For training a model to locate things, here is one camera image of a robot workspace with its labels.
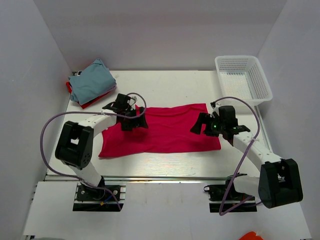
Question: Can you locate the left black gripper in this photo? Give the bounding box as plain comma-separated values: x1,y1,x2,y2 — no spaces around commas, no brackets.
121,106,148,131

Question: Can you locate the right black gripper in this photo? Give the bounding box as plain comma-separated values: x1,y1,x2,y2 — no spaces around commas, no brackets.
190,112,226,137

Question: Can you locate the magenta red t shirt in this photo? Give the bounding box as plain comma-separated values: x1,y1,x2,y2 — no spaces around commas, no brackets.
98,103,221,158

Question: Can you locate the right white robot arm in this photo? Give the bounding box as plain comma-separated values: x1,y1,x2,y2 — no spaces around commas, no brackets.
190,105,303,209

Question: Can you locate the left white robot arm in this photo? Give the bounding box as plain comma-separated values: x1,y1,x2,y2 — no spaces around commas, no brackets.
55,92,148,200

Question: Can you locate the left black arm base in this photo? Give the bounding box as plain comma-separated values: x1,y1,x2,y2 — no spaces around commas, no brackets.
72,184,121,213

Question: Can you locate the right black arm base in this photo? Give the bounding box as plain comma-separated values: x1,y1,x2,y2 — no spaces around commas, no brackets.
203,184,257,213

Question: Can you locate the white perforated plastic basket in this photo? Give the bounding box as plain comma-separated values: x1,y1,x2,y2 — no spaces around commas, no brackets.
215,55,273,106

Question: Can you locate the folded light blue t shirt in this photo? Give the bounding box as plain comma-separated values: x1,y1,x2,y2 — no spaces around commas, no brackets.
68,58,117,105

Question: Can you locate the orange object at bottom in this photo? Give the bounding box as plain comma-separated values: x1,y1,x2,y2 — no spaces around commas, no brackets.
239,231,264,240

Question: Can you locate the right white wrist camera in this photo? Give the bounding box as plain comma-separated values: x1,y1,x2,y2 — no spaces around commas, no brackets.
211,104,220,118

